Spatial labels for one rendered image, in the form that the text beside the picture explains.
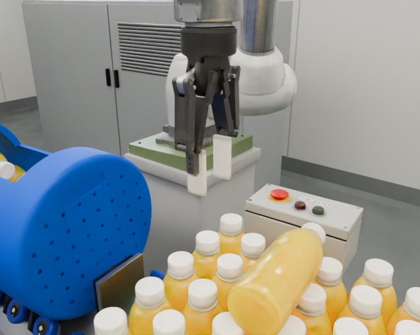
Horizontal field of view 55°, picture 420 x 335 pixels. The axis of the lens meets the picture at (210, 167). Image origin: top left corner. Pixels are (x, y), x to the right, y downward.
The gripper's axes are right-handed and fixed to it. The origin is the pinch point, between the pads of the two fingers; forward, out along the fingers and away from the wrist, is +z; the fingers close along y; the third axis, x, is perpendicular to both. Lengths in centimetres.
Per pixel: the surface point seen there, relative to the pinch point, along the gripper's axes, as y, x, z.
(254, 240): -3.5, 6.1, 12.6
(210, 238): 0.1, 0.0, 12.5
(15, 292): 23.0, -19.0, 16.0
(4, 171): 5, -50, 10
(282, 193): -19.7, 3.7, 11.6
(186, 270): 7.9, 0.9, 13.3
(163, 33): -148, -131, -6
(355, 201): -250, -31, 122
